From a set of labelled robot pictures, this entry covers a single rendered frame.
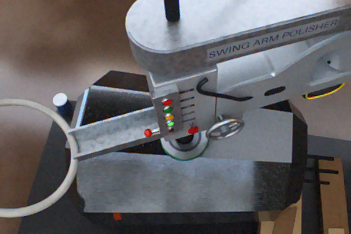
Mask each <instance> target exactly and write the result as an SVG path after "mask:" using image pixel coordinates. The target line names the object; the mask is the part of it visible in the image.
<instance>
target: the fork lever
mask: <svg viewBox="0 0 351 234"><path fill-rule="evenodd" d="M147 128H150V129H151V130H152V129H154V128H159V127H158V121H157V118H156V111H154V107H151V108H146V109H143V110H138V111H134V112H132V113H127V114H124V115H119V116H118V117H114V118H111V119H106V120H103V121H98V122H95V123H92V124H88V125H85V126H80V127H76V128H72V130H67V133H68V134H74V135H75V138H76V141H77V146H78V152H79V154H75V155H72V158H73V159H78V160H79V161H78V162H81V161H83V160H86V159H90V158H93V157H96V156H100V155H102V154H107V153H111V152H115V151H118V150H122V149H125V148H130V147H133V146H136V145H140V144H144V143H148V141H153V140H157V139H161V138H163V137H162V136H161V135H160V132H156V133H153V134H152V136H150V137H146V136H145V134H144V131H145V129H147Z"/></svg>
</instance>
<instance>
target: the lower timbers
mask: <svg viewBox="0 0 351 234"><path fill-rule="evenodd" d="M315 167H316V168H318V169H331V170H337V171H339V174H327V173H321V172H316V175H317V180H325V181H330V184H329V185H325V184H322V185H318V184H317V197H318V204H319V218H320V226H321V227H320V233H321V234H328V229H335V228H338V229H344V234H349V230H348V213H347V207H346V196H345V190H344V179H343V168H342V162H341V158H337V157H334V160H333V161H329V160H322V159H316V160H315Z"/></svg>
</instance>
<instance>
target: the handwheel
mask: <svg viewBox="0 0 351 234"><path fill-rule="evenodd" d="M218 120H219V122H218V123H216V124H213V125H212V126H211V127H210V128H209V129H208V130H207V131H206V138H207V139H210V140H221V139H226V138H229V137H231V136H233V135H235V134H237V133H238V132H240V131H241V130H242V129H243V127H244V125H245V122H244V121H243V120H242V119H239V118H232V119H225V120H224V117H223V115H219V116H218ZM232 123H233V124H232ZM238 124H239V125H238ZM236 125H238V127H236V128H235V129H234V130H233V131H232V127H234V126H236ZM212 132H220V134H221V135H219V136H212V135H210V134H211V133H212Z"/></svg>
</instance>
